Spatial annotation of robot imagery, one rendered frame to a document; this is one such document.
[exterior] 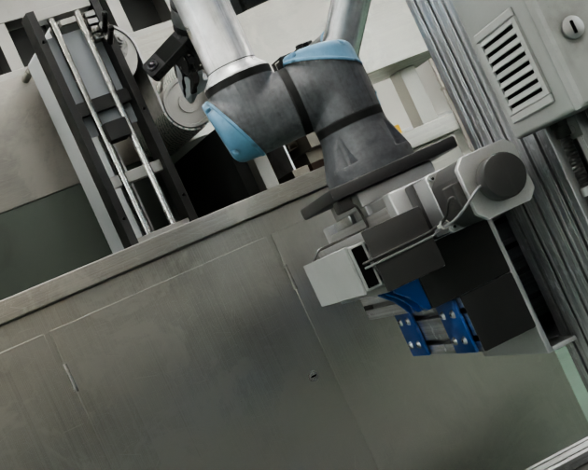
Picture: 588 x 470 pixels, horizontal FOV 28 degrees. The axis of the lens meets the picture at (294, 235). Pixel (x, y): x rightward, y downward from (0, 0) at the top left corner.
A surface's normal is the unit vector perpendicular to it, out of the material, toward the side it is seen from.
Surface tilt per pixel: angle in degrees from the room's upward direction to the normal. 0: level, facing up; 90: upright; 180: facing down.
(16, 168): 90
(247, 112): 88
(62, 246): 90
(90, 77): 90
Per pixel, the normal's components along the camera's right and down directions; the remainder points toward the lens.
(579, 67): 0.20, -0.13
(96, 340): 0.39, -0.21
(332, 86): -0.01, 0.00
